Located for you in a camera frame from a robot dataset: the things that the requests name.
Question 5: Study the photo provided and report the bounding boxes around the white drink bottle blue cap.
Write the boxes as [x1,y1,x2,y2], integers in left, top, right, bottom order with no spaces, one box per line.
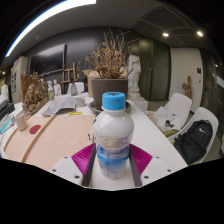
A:
[93,91,135,181]

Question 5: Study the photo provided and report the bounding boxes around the large black flat box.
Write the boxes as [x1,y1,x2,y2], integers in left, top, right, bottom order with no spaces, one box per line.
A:
[0,99,16,121]

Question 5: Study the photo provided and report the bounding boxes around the long ceiling light strip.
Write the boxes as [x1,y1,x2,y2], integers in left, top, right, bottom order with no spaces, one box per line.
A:
[4,0,98,58]

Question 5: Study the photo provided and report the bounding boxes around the wooden easel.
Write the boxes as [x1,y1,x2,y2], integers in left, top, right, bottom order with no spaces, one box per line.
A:
[60,62,78,94]

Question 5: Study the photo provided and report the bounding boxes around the flat round red coaster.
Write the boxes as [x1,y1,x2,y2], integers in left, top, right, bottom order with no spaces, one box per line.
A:
[28,124,42,135]

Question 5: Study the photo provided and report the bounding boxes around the white plaster bust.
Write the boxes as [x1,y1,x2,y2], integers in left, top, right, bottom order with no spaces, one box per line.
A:
[53,79,63,97]

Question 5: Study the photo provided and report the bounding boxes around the grey plant saucer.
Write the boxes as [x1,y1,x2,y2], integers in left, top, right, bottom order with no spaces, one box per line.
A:
[87,99,132,116]

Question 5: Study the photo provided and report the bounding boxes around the golden sculpture on wooden base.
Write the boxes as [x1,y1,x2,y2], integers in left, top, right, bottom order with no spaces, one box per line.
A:
[21,71,50,114]

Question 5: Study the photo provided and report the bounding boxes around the dark wall screen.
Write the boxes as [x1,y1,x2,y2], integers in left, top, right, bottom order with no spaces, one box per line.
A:
[29,43,67,76]

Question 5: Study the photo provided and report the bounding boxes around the white cabinet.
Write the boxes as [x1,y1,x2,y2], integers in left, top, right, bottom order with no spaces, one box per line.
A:
[10,56,29,104]

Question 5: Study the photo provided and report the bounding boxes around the beige canvas mat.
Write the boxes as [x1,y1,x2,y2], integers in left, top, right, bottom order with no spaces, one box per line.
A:
[3,113,98,172]

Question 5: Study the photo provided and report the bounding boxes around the wooden mannequin figure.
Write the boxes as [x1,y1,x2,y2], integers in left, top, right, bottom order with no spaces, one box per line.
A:
[181,75,193,100]

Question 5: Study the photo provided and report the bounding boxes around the cardboard box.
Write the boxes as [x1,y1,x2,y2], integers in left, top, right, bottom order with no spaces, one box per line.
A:
[82,68,101,98]

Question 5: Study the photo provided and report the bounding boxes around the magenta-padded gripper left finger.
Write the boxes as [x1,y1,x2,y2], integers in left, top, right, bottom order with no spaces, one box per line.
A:
[49,143,98,188]

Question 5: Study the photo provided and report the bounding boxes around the dried plant in dark pot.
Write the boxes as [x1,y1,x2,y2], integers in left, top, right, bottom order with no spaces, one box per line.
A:
[84,29,134,109]

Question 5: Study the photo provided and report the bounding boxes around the black backpack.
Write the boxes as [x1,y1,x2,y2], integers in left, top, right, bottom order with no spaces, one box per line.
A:
[173,119,214,165]

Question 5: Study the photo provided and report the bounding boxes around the clear bottle green label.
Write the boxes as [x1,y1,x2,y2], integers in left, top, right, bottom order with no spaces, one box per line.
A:
[47,80,55,100]

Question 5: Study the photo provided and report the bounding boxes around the white plaster statue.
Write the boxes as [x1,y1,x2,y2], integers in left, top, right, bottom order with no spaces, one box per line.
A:
[127,53,149,113]

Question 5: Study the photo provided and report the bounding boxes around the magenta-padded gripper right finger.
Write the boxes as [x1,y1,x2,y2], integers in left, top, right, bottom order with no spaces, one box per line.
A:
[128,143,175,188]

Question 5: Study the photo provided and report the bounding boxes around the newspaper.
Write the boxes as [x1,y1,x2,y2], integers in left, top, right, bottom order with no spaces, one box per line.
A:
[41,95,77,117]

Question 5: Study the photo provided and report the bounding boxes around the papers on chair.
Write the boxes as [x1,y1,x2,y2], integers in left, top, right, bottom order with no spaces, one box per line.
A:
[154,105,181,129]

